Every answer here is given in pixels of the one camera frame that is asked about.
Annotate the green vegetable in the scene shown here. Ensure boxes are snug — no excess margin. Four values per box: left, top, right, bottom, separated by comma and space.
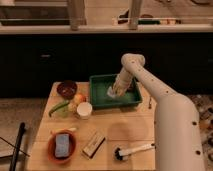
48, 100, 69, 117

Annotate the green plastic tray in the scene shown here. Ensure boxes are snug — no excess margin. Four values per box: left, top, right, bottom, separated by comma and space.
89, 74, 142, 109

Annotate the grey blue towel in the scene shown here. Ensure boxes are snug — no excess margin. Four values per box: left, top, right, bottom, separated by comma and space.
107, 86, 119, 99

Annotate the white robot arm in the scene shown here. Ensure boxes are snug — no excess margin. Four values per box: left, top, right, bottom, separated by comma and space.
113, 53, 205, 171

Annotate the dark brown bowl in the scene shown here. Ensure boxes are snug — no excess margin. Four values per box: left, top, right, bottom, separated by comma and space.
57, 80, 77, 99

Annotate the white handled brush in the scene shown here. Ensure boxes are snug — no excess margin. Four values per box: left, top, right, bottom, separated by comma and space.
114, 143, 155, 161

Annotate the white cup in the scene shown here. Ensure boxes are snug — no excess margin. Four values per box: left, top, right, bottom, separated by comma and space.
77, 102, 93, 119

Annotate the blue sponge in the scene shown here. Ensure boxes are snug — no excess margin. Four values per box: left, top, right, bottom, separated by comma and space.
55, 134, 69, 158

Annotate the wooden block eraser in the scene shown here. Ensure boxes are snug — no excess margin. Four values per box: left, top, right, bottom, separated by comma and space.
82, 132, 105, 158

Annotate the orange round fruit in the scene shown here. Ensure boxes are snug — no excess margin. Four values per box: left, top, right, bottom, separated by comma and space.
73, 93, 86, 104

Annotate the black tripod leg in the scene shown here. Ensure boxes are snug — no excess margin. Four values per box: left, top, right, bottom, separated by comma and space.
0, 122, 30, 171

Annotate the small dark fork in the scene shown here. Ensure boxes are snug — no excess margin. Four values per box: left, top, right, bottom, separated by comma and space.
148, 96, 152, 109

